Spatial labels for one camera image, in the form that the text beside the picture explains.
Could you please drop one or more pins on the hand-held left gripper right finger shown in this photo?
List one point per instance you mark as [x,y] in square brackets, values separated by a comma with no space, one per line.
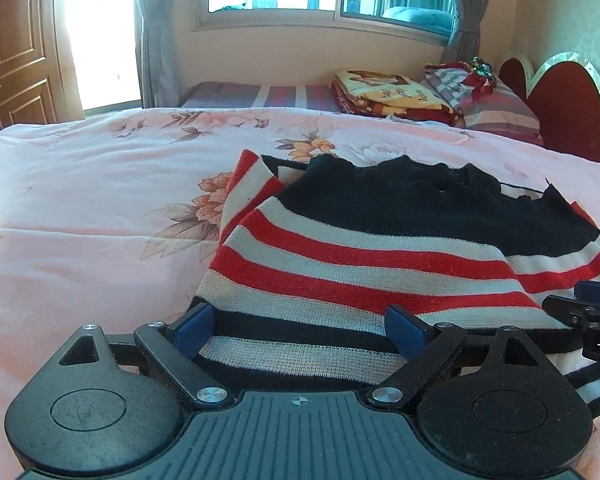
[407,332]

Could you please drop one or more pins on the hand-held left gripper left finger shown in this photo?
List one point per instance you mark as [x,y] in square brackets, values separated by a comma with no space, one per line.
[195,332]

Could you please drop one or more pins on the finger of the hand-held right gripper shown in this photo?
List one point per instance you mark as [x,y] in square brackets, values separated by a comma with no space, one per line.
[597,291]
[567,310]

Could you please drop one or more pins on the striped knit cartoon sweater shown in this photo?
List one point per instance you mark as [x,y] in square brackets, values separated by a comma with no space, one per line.
[380,240]

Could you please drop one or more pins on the pink floral bedsheet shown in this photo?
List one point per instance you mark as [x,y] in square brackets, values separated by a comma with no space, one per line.
[80,200]

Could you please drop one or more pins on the red white scalloped headboard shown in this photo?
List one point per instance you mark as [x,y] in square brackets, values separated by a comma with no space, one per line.
[565,95]

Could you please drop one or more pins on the red striped pillow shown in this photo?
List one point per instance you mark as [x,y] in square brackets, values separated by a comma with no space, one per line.
[505,110]

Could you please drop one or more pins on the folded yellow red blanket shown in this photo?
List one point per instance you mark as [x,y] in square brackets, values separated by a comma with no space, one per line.
[380,90]

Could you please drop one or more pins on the shiny ribbon bow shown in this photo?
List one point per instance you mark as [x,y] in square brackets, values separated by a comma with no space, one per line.
[482,67]

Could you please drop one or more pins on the folded grey striped cloth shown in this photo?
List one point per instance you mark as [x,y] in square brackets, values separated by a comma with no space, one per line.
[445,82]

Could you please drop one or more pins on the grey curtain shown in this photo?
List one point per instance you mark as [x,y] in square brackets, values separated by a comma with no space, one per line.
[480,10]
[160,35]

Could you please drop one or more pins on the brown wooden door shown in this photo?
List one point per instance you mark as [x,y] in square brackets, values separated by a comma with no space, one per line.
[15,35]

